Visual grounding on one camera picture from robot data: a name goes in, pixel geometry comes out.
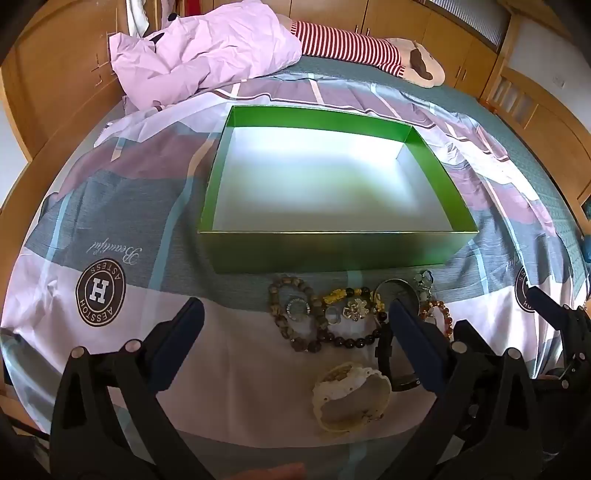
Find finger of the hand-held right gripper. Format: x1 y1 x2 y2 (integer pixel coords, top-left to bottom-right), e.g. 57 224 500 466
527 286 578 326

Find jade bead pendant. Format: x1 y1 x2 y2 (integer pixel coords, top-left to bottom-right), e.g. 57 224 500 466
412 270 435 296

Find silver bangle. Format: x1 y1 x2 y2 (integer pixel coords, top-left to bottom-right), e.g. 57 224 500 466
374 278 420 320

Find wooden bed frame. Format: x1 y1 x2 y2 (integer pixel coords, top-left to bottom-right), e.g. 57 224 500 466
0 95 127 213

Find white watch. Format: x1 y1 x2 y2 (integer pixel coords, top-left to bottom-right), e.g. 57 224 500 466
312 362 392 433

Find striped plush toy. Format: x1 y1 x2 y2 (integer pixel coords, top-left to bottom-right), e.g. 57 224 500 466
288 19 446 88

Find orange bead bracelet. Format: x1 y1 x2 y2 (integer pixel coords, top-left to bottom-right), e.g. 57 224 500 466
421 300 454 341

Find gold flower brooch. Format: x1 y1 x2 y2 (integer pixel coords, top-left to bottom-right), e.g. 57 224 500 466
342 298 373 323

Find printed bed sheet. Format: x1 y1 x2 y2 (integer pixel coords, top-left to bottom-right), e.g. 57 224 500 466
0 74 591 462

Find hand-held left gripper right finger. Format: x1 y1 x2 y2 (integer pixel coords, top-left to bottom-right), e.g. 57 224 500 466
365 298 550 480

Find dark bead bracelet gold charms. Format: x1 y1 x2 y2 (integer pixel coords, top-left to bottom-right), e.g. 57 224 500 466
290 286 389 354

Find pink duvet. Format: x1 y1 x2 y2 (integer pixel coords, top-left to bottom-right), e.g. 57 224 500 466
108 0 303 110

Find black watch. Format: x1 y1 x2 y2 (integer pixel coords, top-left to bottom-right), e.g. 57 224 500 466
374 322 422 394

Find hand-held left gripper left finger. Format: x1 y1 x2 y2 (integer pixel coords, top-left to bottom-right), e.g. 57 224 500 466
48 298 206 480

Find wooden wardrobe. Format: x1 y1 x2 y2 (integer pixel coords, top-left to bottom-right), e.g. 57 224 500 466
0 0 136 162

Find brown mottled bead bracelet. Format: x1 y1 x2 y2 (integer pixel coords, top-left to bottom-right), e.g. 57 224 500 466
268 275 319 335

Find green cardboard box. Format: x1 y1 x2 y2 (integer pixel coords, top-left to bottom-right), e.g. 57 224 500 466
196 105 479 274

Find hanging clothes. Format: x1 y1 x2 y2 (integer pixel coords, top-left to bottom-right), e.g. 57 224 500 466
126 0 149 37

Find rhinestone ring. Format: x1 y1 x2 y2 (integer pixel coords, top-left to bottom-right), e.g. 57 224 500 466
285 298 311 320

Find wooden slatted bed rail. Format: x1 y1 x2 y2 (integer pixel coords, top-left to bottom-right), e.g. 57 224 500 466
480 46 591 222

